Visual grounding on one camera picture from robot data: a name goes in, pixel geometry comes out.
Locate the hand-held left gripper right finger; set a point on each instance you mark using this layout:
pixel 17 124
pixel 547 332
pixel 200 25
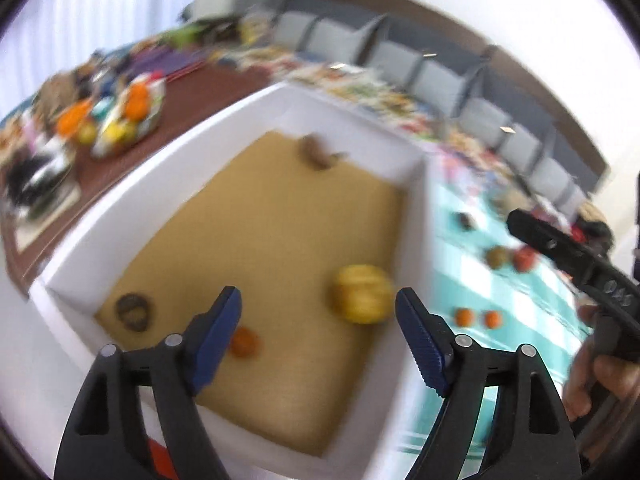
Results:
pixel 420 340

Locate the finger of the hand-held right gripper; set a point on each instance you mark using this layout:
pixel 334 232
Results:
pixel 555 247

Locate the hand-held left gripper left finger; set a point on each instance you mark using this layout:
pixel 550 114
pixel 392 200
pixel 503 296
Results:
pixel 220 330

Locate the red apple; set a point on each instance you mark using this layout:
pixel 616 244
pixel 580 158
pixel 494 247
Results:
pixel 524 259

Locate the white box with tan lining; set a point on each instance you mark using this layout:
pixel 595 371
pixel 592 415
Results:
pixel 275 260

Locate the person's right hand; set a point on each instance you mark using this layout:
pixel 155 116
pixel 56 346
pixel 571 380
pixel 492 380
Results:
pixel 615 377

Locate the small tangerine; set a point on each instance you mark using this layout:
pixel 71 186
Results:
pixel 245 342
pixel 464 317
pixel 492 319

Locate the green pear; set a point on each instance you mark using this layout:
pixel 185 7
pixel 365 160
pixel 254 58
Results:
pixel 497 256

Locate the green checked cloth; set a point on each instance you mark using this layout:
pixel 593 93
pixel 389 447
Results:
pixel 525 300

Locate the yellow ribbed melon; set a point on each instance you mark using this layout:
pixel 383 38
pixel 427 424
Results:
pixel 362 292

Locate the brown kiwi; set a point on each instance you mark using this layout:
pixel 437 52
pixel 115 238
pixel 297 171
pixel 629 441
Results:
pixel 317 152

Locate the brown wooden table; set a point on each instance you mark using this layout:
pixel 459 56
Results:
pixel 190 100

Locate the large orange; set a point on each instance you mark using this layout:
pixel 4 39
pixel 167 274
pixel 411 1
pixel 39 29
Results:
pixel 72 117
pixel 137 100

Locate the white sheer curtain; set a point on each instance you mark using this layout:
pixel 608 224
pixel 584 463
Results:
pixel 100 10

